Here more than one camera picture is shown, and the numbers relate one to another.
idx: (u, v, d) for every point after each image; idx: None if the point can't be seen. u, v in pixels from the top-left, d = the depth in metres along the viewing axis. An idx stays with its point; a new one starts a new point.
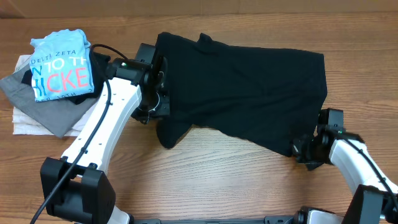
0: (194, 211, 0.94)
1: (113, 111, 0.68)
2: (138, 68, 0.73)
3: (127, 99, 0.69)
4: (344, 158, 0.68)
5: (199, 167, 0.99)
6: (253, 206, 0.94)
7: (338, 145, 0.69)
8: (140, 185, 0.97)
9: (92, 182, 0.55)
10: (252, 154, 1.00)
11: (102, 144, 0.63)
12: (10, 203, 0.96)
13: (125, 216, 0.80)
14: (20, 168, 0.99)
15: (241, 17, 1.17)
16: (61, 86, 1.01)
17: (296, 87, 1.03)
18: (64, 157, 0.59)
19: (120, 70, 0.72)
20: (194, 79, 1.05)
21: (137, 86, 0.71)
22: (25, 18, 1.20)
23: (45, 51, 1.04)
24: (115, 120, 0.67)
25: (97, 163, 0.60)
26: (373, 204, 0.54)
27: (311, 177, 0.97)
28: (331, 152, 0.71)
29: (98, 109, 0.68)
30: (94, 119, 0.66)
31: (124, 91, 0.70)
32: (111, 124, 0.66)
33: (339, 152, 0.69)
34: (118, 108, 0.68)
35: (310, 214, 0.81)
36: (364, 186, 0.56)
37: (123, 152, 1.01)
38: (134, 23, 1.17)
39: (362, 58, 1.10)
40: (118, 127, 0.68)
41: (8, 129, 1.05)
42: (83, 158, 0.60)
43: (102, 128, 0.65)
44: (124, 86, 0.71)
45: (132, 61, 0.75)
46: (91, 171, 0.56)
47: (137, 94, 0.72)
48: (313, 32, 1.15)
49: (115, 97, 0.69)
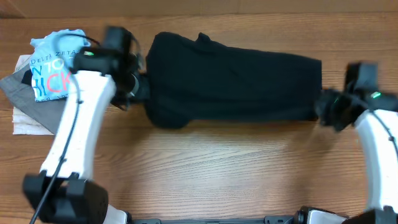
0: (194, 211, 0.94)
1: (85, 110, 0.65)
2: (106, 54, 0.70)
3: (98, 94, 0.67)
4: (370, 139, 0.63)
5: (199, 167, 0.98)
6: (253, 206, 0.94)
7: (369, 122, 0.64)
8: (140, 185, 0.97)
9: (78, 192, 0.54)
10: (252, 154, 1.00)
11: (81, 147, 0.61)
12: (10, 203, 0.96)
13: (122, 214, 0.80)
14: (20, 168, 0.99)
15: (241, 17, 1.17)
16: (61, 86, 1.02)
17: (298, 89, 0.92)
18: (44, 170, 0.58)
19: (87, 61, 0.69)
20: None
21: (106, 76, 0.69)
22: (25, 18, 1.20)
23: (45, 51, 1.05)
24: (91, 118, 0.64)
25: (80, 170, 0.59)
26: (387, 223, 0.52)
27: (312, 177, 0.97)
28: (359, 122, 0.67)
29: (69, 111, 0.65)
30: (66, 122, 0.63)
31: (92, 89, 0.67)
32: (85, 124, 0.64)
33: (367, 130, 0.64)
34: (89, 105, 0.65)
35: (310, 214, 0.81)
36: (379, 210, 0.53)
37: (122, 152, 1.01)
38: (134, 23, 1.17)
39: (362, 58, 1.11)
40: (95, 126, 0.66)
41: (8, 129, 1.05)
42: (63, 167, 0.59)
43: (78, 130, 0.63)
44: (92, 81, 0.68)
45: (99, 50, 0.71)
46: (73, 181, 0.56)
47: (107, 85, 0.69)
48: (313, 32, 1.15)
49: (84, 94, 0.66)
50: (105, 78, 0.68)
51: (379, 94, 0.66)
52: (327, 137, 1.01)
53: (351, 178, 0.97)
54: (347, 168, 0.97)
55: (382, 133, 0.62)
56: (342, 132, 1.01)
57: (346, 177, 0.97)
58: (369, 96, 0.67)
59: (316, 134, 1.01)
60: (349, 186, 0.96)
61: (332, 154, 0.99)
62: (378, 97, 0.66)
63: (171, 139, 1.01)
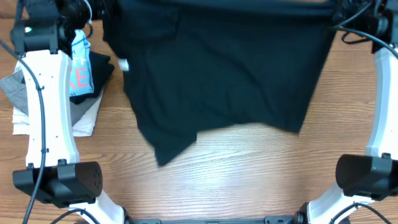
0: (194, 211, 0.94)
1: (49, 96, 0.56)
2: (51, 23, 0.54)
3: (57, 76, 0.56)
4: (384, 74, 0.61)
5: (199, 167, 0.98)
6: (253, 206, 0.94)
7: (390, 62, 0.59)
8: (140, 185, 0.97)
9: (71, 177, 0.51)
10: (252, 154, 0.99)
11: (60, 135, 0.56)
12: (10, 203, 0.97)
13: (119, 207, 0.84)
14: (20, 168, 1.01)
15: None
16: None
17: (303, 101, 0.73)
18: (30, 164, 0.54)
19: (32, 40, 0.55)
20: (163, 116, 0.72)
21: (59, 53, 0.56)
22: None
23: None
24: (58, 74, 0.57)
25: (66, 158, 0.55)
26: (377, 178, 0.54)
27: (310, 177, 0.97)
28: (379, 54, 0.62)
29: (31, 56, 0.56)
30: (36, 114, 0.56)
31: (52, 65, 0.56)
32: (56, 110, 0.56)
33: (384, 68, 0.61)
34: (53, 92, 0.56)
35: (309, 206, 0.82)
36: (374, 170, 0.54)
37: (123, 152, 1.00)
38: None
39: (362, 58, 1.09)
40: (66, 113, 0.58)
41: (9, 129, 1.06)
42: (48, 158, 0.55)
43: (48, 102, 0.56)
44: (41, 59, 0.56)
45: (40, 20, 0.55)
46: (61, 170, 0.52)
47: (64, 63, 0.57)
48: None
49: (41, 77, 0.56)
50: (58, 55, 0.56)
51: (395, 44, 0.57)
52: (329, 136, 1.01)
53: None
54: None
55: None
56: (343, 132, 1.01)
57: None
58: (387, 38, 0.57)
59: (317, 134, 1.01)
60: None
61: (333, 153, 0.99)
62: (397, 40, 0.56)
63: None
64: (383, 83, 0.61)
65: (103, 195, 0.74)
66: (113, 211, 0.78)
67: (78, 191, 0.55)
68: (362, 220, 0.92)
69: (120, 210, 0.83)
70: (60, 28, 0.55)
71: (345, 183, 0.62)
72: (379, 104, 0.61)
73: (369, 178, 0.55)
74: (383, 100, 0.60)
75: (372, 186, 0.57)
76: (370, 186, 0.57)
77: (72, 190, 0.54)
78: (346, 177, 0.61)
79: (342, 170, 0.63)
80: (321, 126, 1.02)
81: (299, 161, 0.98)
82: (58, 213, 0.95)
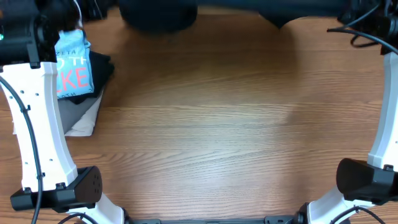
0: (194, 211, 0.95)
1: (36, 114, 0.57)
2: (24, 26, 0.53)
3: (43, 94, 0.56)
4: (392, 82, 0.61)
5: (199, 167, 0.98)
6: (253, 206, 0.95)
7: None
8: (140, 185, 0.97)
9: (72, 200, 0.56)
10: (252, 153, 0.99)
11: (55, 158, 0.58)
12: (11, 203, 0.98)
13: (119, 209, 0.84)
14: (20, 168, 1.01)
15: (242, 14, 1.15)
16: (61, 86, 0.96)
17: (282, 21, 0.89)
18: (28, 188, 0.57)
19: (7, 46, 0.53)
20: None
21: (40, 66, 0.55)
22: None
23: None
24: (42, 94, 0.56)
25: (64, 182, 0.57)
26: (379, 188, 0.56)
27: (310, 177, 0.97)
28: (388, 60, 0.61)
29: (10, 75, 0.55)
30: (26, 135, 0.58)
31: (32, 81, 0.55)
32: (45, 127, 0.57)
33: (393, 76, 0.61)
34: (41, 110, 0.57)
35: (309, 208, 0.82)
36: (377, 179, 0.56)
37: (123, 152, 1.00)
38: None
39: (363, 57, 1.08)
40: (56, 127, 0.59)
41: (7, 129, 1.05)
42: (45, 182, 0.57)
43: (38, 122, 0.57)
44: (23, 76, 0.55)
45: (13, 23, 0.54)
46: (61, 194, 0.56)
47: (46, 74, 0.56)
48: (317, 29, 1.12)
49: (25, 97, 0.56)
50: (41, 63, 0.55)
51: None
52: (329, 136, 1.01)
53: None
54: None
55: None
56: (343, 132, 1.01)
57: None
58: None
59: (317, 134, 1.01)
60: None
61: (332, 153, 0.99)
62: None
63: (171, 139, 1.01)
64: (391, 88, 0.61)
65: (103, 198, 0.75)
66: (115, 215, 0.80)
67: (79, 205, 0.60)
68: (362, 220, 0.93)
69: (122, 211, 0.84)
70: (37, 29, 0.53)
71: (346, 190, 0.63)
72: (386, 109, 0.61)
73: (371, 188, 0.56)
74: (390, 107, 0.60)
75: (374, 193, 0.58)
76: (372, 195, 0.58)
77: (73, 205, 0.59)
78: (347, 183, 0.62)
79: (346, 175, 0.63)
80: (321, 126, 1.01)
81: (300, 161, 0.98)
82: (58, 213, 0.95)
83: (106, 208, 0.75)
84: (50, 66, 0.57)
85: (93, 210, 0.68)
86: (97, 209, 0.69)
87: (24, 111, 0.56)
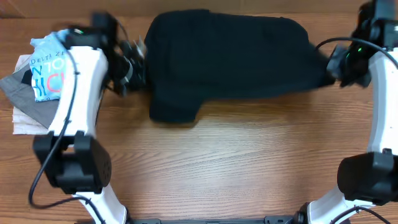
0: (194, 211, 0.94)
1: (83, 79, 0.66)
2: (96, 32, 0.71)
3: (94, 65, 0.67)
4: (380, 78, 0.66)
5: (199, 167, 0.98)
6: (253, 206, 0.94)
7: (386, 67, 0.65)
8: (140, 185, 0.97)
9: (86, 149, 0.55)
10: (252, 153, 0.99)
11: (83, 112, 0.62)
12: (10, 203, 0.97)
13: (123, 208, 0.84)
14: (20, 168, 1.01)
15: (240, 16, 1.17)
16: (61, 86, 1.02)
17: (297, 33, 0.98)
18: (51, 132, 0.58)
19: (80, 38, 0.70)
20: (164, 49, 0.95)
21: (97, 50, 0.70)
22: (26, 18, 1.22)
23: (45, 51, 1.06)
24: (92, 67, 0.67)
25: (84, 130, 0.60)
26: (380, 173, 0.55)
27: (311, 177, 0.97)
28: (374, 61, 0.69)
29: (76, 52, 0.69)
30: (66, 93, 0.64)
31: (91, 58, 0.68)
32: (84, 90, 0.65)
33: (380, 73, 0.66)
34: (87, 76, 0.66)
35: (309, 207, 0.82)
36: (377, 155, 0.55)
37: (123, 152, 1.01)
38: (134, 23, 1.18)
39: None
40: (93, 96, 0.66)
41: (8, 129, 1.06)
42: (68, 127, 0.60)
43: (81, 87, 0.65)
44: (84, 53, 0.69)
45: (89, 27, 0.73)
46: (77, 140, 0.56)
47: (100, 58, 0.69)
48: (313, 32, 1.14)
49: (81, 66, 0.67)
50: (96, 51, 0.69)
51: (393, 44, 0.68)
52: (329, 136, 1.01)
53: None
54: None
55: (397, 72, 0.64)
56: (343, 132, 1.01)
57: None
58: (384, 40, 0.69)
59: (317, 134, 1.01)
60: None
61: (332, 153, 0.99)
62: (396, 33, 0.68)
63: (171, 139, 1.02)
64: (379, 83, 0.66)
65: (109, 190, 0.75)
66: (117, 211, 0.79)
67: (87, 168, 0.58)
68: (362, 220, 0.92)
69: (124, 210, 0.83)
70: (102, 35, 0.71)
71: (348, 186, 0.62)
72: (377, 102, 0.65)
73: (372, 173, 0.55)
74: (380, 99, 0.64)
75: (375, 182, 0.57)
76: (374, 183, 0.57)
77: (83, 165, 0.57)
78: (350, 180, 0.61)
79: (347, 173, 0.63)
80: (320, 126, 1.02)
81: (300, 160, 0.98)
82: (58, 213, 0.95)
83: (111, 200, 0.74)
84: (102, 58, 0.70)
85: (99, 198, 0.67)
86: (102, 198, 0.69)
87: (75, 73, 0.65)
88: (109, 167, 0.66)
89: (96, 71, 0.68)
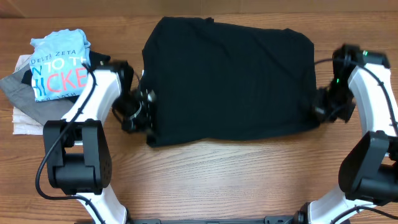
0: (194, 211, 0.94)
1: (99, 89, 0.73)
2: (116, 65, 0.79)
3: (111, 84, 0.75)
4: (361, 88, 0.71)
5: (199, 167, 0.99)
6: (253, 206, 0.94)
7: (362, 76, 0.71)
8: (140, 185, 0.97)
9: (94, 134, 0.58)
10: (252, 154, 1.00)
11: (94, 108, 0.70)
12: (10, 203, 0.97)
13: (123, 209, 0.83)
14: (20, 168, 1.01)
15: (241, 16, 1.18)
16: (61, 86, 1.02)
17: (305, 56, 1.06)
18: (64, 119, 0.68)
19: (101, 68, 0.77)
20: (166, 63, 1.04)
21: (116, 74, 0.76)
22: (25, 18, 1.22)
23: (45, 51, 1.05)
24: (108, 86, 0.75)
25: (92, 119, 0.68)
26: (377, 154, 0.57)
27: (311, 177, 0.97)
28: (352, 77, 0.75)
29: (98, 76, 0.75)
30: (82, 97, 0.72)
31: (109, 79, 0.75)
32: (99, 96, 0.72)
33: (359, 82, 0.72)
34: (104, 89, 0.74)
35: (310, 206, 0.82)
36: (372, 133, 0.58)
37: (123, 152, 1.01)
38: (134, 23, 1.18)
39: None
40: (104, 104, 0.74)
41: (8, 129, 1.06)
42: (79, 117, 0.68)
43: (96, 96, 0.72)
44: (104, 76, 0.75)
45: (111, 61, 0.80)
46: (87, 126, 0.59)
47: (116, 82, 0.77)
48: (313, 32, 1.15)
49: (100, 82, 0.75)
50: (114, 74, 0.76)
51: (367, 53, 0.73)
52: (329, 136, 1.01)
53: None
54: None
55: (373, 81, 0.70)
56: (343, 132, 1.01)
57: None
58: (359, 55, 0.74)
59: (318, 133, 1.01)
60: None
61: (333, 153, 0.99)
62: (367, 53, 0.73)
63: None
64: (361, 94, 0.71)
65: (109, 190, 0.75)
66: (117, 212, 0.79)
67: (90, 160, 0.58)
68: (363, 220, 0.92)
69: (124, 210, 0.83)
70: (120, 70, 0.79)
71: (346, 186, 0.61)
72: (363, 109, 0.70)
73: (370, 155, 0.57)
74: (364, 104, 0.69)
75: (374, 168, 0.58)
76: (372, 170, 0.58)
77: (87, 153, 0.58)
78: (348, 178, 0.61)
79: (344, 177, 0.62)
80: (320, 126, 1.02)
81: (300, 160, 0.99)
82: (58, 213, 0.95)
83: (111, 201, 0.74)
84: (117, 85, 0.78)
85: (99, 198, 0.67)
86: (102, 198, 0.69)
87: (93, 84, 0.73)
88: (110, 174, 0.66)
89: (109, 89, 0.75)
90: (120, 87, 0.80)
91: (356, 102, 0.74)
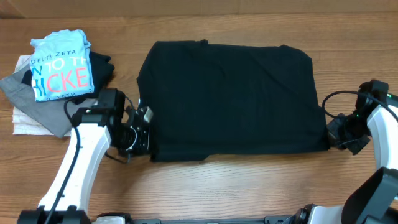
0: (194, 211, 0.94)
1: (83, 157, 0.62)
2: (104, 113, 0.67)
3: (97, 140, 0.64)
4: (380, 129, 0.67)
5: (199, 168, 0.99)
6: (253, 206, 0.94)
7: (382, 116, 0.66)
8: (140, 185, 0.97)
9: None
10: None
11: (78, 184, 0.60)
12: (10, 203, 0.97)
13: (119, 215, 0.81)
14: (20, 168, 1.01)
15: (241, 17, 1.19)
16: (61, 86, 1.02)
17: (306, 74, 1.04)
18: (41, 206, 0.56)
19: (86, 117, 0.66)
20: (166, 86, 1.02)
21: (104, 127, 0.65)
22: (25, 18, 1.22)
23: (45, 51, 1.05)
24: (93, 148, 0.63)
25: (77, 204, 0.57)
26: (387, 193, 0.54)
27: (311, 177, 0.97)
28: (372, 116, 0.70)
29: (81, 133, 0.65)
30: (61, 173, 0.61)
31: (94, 132, 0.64)
32: (82, 168, 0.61)
33: (378, 121, 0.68)
34: (87, 156, 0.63)
35: (313, 211, 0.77)
36: (386, 169, 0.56)
37: None
38: (134, 23, 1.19)
39: (360, 58, 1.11)
40: (91, 171, 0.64)
41: (8, 129, 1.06)
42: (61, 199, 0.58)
43: (79, 165, 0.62)
44: (91, 132, 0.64)
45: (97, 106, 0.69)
46: (68, 219, 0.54)
47: (106, 135, 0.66)
48: (313, 32, 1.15)
49: (84, 142, 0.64)
50: (101, 128, 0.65)
51: (391, 96, 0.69)
52: None
53: (352, 178, 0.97)
54: (347, 168, 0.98)
55: (393, 120, 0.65)
56: None
57: (346, 177, 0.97)
58: (383, 96, 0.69)
59: None
60: (349, 186, 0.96)
61: (333, 154, 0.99)
62: (391, 97, 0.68)
63: None
64: (379, 133, 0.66)
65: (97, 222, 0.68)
66: None
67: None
68: None
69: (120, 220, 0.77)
70: (109, 117, 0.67)
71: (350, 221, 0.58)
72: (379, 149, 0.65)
73: (379, 192, 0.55)
74: (382, 142, 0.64)
75: (382, 208, 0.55)
76: (380, 209, 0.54)
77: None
78: (352, 215, 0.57)
79: (348, 216, 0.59)
80: None
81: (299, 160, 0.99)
82: None
83: None
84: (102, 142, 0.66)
85: None
86: None
87: (77, 147, 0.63)
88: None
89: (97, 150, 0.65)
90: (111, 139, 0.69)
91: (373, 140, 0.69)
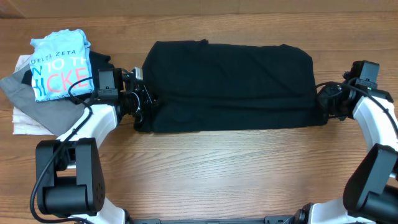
0: (194, 210, 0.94)
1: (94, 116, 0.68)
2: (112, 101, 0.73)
3: (107, 109, 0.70)
4: (365, 116, 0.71)
5: (199, 167, 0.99)
6: (253, 206, 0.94)
7: (365, 104, 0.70)
8: (140, 185, 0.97)
9: (88, 152, 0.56)
10: (252, 154, 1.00)
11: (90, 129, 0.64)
12: (10, 203, 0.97)
13: (120, 211, 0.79)
14: (20, 168, 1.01)
15: (241, 17, 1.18)
16: (61, 86, 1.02)
17: (306, 71, 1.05)
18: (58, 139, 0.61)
19: (97, 105, 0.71)
20: (167, 86, 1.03)
21: (113, 106, 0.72)
22: (25, 18, 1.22)
23: (45, 51, 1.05)
24: (104, 114, 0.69)
25: None
26: (384, 167, 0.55)
27: (311, 177, 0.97)
28: (357, 107, 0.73)
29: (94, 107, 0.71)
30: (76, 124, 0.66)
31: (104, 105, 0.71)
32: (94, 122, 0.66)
33: (364, 111, 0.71)
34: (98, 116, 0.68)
35: (313, 208, 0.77)
36: (379, 145, 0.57)
37: (123, 152, 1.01)
38: (134, 23, 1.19)
39: (360, 58, 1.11)
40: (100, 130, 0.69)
41: (8, 129, 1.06)
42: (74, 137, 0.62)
43: (91, 121, 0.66)
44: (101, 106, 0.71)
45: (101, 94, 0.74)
46: (81, 143, 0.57)
47: (112, 114, 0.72)
48: (313, 32, 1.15)
49: (96, 108, 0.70)
50: (111, 106, 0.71)
51: (370, 89, 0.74)
52: (329, 136, 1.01)
53: None
54: (347, 168, 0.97)
55: (378, 107, 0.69)
56: (343, 132, 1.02)
57: (346, 177, 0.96)
58: (364, 88, 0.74)
59: (318, 133, 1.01)
60: None
61: (332, 153, 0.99)
62: (371, 90, 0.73)
63: (171, 139, 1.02)
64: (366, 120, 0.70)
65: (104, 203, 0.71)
66: (115, 217, 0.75)
67: (83, 178, 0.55)
68: None
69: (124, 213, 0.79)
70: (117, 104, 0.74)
71: (351, 203, 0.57)
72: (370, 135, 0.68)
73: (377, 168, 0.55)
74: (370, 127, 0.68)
75: (382, 182, 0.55)
76: (380, 183, 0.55)
77: (79, 172, 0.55)
78: (353, 196, 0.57)
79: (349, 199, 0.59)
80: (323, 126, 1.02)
81: (298, 160, 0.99)
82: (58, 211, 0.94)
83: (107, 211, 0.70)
84: (110, 117, 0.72)
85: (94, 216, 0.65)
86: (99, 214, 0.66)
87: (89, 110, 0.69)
88: (102, 200, 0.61)
89: (106, 119, 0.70)
90: (117, 120, 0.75)
91: (362, 129, 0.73)
